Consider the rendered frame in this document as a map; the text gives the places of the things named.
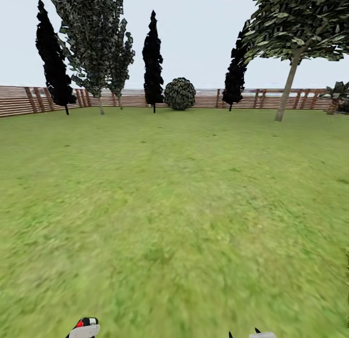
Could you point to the tree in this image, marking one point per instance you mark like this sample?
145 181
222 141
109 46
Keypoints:
152 59
89 47
123 54
58 82
234 79
296 29

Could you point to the insectifuge atomizer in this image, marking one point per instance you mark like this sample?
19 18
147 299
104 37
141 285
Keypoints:
85 321

